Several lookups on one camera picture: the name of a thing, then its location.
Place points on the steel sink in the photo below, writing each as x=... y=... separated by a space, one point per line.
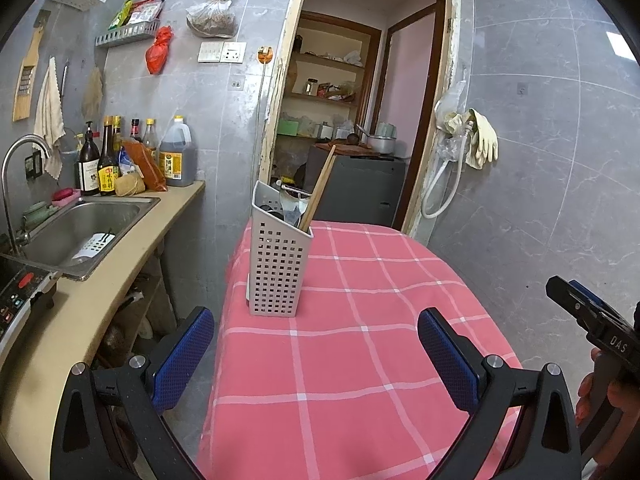
x=65 y=225

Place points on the white wall switch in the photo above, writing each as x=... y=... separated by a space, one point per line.
x=210 y=52

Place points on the white wall socket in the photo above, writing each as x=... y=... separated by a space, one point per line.
x=233 y=53

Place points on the wooden grater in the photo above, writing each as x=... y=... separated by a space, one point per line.
x=25 y=80

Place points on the wooden cutting board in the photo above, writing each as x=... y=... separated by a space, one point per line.
x=360 y=151

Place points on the clear bag of dried goods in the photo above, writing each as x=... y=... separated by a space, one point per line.
x=212 y=20

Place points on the wooden shelf unit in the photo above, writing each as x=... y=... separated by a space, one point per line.
x=325 y=98

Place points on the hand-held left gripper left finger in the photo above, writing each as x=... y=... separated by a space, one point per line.
x=182 y=360

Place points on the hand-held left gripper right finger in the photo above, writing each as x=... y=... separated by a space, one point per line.
x=447 y=360

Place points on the beige towel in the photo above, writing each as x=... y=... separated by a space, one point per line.
x=49 y=115

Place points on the orange plug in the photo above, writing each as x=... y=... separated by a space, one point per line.
x=265 y=55

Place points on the black pump bottle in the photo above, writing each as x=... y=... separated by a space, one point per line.
x=89 y=170

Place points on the worn door frame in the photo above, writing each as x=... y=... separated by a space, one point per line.
x=280 y=85

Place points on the red snack packet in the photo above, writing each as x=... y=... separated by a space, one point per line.
x=147 y=11

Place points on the white perforated utensil holder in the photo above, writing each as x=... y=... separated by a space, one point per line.
x=275 y=270

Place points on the grey metal wall shelf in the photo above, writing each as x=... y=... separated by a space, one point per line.
x=125 y=35

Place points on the metal pot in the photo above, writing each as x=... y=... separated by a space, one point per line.
x=382 y=141

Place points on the green box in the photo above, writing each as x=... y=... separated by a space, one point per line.
x=288 y=127

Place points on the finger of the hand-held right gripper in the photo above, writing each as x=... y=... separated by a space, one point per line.
x=590 y=294
x=570 y=297

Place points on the green dish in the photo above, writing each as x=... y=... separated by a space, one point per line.
x=37 y=212

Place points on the steel faucet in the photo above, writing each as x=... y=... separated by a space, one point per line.
x=7 y=170

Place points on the black wall outlet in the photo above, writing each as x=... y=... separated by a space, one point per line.
x=33 y=166

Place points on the red plastic bag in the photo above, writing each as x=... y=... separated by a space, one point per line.
x=157 y=52

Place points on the yellow capped sauce bottle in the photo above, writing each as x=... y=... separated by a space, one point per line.
x=118 y=135
x=150 y=140

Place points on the white perforated insert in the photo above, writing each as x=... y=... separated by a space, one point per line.
x=92 y=246

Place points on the pink soap dish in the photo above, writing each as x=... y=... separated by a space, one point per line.
x=66 y=196

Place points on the wooden chopstick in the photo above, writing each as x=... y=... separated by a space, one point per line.
x=318 y=186
x=323 y=185

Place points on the pink checked tablecloth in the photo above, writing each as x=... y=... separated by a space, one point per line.
x=350 y=360

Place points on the glass jar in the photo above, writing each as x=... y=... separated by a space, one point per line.
x=311 y=88

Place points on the brown oil jug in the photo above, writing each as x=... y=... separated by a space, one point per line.
x=176 y=160

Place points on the dark red label bottle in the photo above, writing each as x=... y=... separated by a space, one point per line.
x=135 y=132

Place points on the person's right hand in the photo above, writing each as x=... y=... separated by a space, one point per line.
x=585 y=395

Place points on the yellow label soy sauce bottle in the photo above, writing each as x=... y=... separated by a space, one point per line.
x=108 y=175

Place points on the clear plastic bag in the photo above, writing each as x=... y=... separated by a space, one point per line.
x=447 y=147

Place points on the black induction cooker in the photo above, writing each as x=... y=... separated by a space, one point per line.
x=17 y=300

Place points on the cream rubber glove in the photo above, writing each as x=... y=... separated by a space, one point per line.
x=482 y=140

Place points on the beige wrapped bundle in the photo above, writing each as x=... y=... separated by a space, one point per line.
x=129 y=185

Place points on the orange brown packet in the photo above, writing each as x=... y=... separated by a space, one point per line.
x=145 y=167

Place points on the green yellow snack packet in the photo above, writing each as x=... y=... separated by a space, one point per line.
x=121 y=14

